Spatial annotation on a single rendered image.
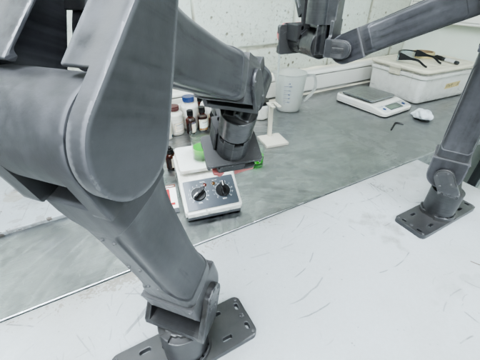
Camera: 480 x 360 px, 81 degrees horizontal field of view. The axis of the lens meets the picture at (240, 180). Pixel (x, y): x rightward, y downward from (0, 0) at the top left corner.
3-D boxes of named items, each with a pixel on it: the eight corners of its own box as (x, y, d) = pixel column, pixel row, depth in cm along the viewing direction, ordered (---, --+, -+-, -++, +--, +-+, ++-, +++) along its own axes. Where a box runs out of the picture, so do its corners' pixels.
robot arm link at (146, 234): (180, 266, 41) (29, 41, 16) (222, 279, 39) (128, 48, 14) (158, 311, 37) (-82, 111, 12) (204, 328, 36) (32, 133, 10)
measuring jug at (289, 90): (311, 103, 125) (316, 68, 116) (314, 114, 115) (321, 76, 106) (269, 102, 126) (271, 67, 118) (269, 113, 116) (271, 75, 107)
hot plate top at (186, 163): (231, 166, 67) (230, 163, 67) (180, 175, 64) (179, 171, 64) (218, 144, 76) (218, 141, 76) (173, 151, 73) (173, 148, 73)
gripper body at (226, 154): (200, 142, 53) (200, 117, 46) (251, 134, 55) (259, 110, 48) (207, 172, 50) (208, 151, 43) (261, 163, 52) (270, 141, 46)
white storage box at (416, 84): (468, 94, 135) (483, 63, 127) (415, 106, 122) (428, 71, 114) (411, 78, 158) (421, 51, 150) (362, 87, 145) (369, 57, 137)
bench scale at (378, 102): (383, 119, 111) (387, 107, 108) (333, 101, 129) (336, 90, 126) (411, 110, 119) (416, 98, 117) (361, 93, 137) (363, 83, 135)
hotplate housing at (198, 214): (242, 211, 66) (243, 183, 61) (186, 223, 63) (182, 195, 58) (219, 163, 83) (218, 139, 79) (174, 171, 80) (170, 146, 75)
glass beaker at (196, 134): (202, 152, 72) (199, 122, 67) (218, 158, 69) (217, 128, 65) (186, 161, 68) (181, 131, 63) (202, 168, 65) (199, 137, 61)
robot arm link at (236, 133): (226, 109, 49) (230, 80, 42) (257, 121, 49) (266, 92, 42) (212, 141, 46) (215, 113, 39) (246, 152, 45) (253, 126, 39)
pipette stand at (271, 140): (288, 144, 93) (293, 106, 86) (266, 148, 91) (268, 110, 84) (278, 134, 99) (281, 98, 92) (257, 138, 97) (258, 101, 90)
